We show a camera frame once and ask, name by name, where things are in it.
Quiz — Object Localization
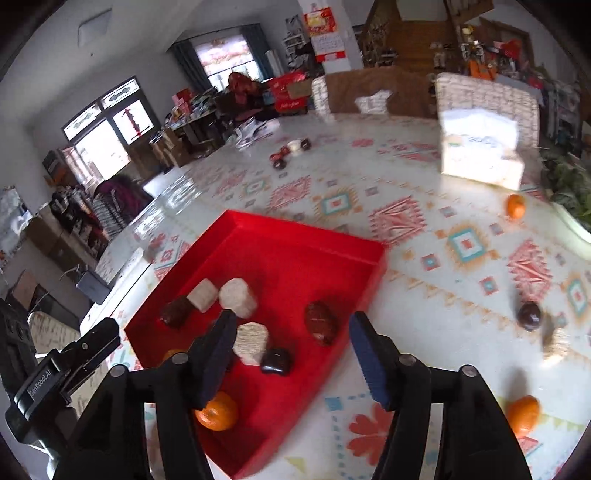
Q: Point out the red wall calendar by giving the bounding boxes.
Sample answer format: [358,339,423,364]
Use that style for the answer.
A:
[303,7,349,63]

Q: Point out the beige rice cake block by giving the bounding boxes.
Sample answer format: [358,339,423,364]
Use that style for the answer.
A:
[187,278,218,311]
[542,327,571,361]
[218,278,258,319]
[233,322,269,366]

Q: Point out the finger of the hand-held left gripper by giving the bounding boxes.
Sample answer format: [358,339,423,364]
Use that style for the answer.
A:
[58,318,122,394]

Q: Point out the brown chair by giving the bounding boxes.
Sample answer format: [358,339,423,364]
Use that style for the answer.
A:
[311,66,437,121]

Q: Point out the white cloth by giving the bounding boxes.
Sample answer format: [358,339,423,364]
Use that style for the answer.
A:
[355,90,394,114]

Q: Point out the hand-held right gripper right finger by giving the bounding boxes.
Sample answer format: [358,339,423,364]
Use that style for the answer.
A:
[348,311,532,480]

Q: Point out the dark purple plum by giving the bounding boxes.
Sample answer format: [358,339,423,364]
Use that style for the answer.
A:
[517,302,542,330]

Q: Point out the red gift box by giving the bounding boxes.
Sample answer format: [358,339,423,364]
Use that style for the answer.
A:
[270,71,312,114]

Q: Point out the white tissue box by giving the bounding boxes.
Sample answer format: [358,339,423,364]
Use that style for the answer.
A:
[436,111,527,191]

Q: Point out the dark glossy fruit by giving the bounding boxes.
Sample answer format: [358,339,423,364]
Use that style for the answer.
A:
[260,347,291,376]

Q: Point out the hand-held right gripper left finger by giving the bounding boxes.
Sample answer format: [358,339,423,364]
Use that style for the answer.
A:
[53,309,238,480]

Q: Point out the striped cloth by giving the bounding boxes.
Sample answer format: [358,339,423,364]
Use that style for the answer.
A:
[91,174,154,234]

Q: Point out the pale green oval plate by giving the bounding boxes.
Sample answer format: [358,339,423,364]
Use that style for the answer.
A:
[554,200,591,245]

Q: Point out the patterned chair back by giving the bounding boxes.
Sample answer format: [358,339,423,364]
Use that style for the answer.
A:
[434,72,541,148]

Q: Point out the square ceiling light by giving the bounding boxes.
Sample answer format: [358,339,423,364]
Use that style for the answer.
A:
[76,9,114,47]

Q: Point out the patterned tablecloth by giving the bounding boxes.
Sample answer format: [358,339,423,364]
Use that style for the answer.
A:
[78,111,591,480]

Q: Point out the grey curtain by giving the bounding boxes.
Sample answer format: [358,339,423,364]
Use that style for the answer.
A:
[240,23,278,84]

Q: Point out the wooden staircase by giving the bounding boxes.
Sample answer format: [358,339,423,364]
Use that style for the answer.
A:
[365,0,495,70]

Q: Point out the spinach leaves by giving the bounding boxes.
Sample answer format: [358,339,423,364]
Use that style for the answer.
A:
[540,148,591,217]

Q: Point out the red tray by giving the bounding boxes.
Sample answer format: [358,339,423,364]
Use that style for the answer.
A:
[124,210,387,478]

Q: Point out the curtained window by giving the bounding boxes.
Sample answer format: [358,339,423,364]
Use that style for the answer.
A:
[173,23,278,88]

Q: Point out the brown cake block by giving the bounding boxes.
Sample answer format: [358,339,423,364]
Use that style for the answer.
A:
[160,296,194,329]

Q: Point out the dried red date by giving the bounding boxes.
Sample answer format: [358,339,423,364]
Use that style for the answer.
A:
[305,301,338,347]

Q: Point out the window with red decoration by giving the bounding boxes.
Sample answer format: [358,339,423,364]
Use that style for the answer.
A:
[62,76,155,181]

